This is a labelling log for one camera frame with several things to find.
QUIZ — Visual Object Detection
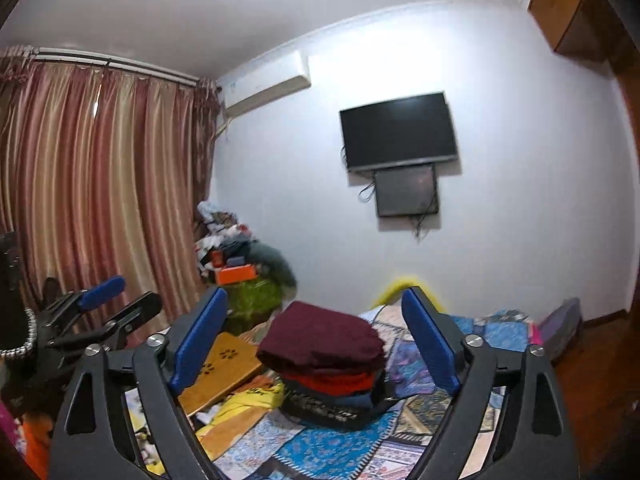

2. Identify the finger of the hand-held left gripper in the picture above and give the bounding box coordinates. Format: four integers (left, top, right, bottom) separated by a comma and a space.
47, 275, 127, 326
50, 291, 163, 356

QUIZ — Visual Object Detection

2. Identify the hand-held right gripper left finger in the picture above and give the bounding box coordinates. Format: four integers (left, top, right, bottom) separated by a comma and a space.
47, 287, 229, 480

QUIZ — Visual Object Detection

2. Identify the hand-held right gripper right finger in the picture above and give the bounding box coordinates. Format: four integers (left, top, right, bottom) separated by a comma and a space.
401, 286, 581, 480

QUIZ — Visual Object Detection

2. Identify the maroon button shirt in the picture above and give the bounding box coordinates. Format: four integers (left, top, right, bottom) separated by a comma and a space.
256, 301, 387, 376

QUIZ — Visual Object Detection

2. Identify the pile of mixed clothes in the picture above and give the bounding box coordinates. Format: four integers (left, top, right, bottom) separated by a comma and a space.
195, 200, 261, 281

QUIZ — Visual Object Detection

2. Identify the green patterned cloth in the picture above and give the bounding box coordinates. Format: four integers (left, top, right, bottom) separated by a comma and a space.
226, 280, 287, 332

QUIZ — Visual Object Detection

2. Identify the yellow pillow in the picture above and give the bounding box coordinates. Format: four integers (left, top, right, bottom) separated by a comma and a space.
372, 276, 441, 308

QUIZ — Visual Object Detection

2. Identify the orange box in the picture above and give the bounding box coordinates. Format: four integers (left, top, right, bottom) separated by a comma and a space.
216, 264, 259, 286

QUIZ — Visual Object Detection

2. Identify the yellow printed blanket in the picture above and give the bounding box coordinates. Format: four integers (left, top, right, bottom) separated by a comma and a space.
192, 380, 288, 461

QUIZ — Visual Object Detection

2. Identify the folded red sweater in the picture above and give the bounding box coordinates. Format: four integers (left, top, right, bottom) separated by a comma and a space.
287, 367, 381, 396

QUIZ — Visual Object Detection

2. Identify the dark grey bag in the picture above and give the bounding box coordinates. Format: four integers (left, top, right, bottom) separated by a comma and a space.
251, 244, 297, 302

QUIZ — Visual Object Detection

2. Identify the pink striped curtain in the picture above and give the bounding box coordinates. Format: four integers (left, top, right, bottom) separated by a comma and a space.
0, 47, 222, 356

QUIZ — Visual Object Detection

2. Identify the colourful printed cloth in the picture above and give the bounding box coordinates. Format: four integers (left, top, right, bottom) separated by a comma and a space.
124, 390, 167, 477

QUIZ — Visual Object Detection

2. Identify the folded black jacket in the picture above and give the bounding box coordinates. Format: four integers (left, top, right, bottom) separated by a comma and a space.
277, 385, 387, 432

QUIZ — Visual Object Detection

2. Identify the folded black patterned garment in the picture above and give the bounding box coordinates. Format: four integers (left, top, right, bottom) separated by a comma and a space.
285, 392, 373, 419

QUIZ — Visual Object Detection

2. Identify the purple grey backpack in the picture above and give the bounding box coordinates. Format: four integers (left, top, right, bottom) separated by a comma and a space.
537, 297, 583, 361

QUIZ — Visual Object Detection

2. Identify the blue patchwork blanket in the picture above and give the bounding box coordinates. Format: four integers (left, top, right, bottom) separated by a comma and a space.
210, 305, 543, 480

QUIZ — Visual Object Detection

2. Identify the brown wooden wardrobe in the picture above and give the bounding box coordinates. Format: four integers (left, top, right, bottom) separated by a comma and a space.
527, 0, 640, 68

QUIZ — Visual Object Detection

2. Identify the small black wall monitor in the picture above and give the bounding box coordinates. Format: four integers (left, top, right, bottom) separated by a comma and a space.
374, 165, 441, 218

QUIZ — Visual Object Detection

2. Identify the wall-mounted black television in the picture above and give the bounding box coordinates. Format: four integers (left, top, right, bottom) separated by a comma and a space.
339, 91, 460, 173

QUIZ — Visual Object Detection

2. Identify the white curtain rail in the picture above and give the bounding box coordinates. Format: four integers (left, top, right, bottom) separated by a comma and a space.
0, 46, 201, 86

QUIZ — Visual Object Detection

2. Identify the white wall air conditioner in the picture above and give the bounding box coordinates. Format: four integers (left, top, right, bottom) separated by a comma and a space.
217, 50, 312, 116

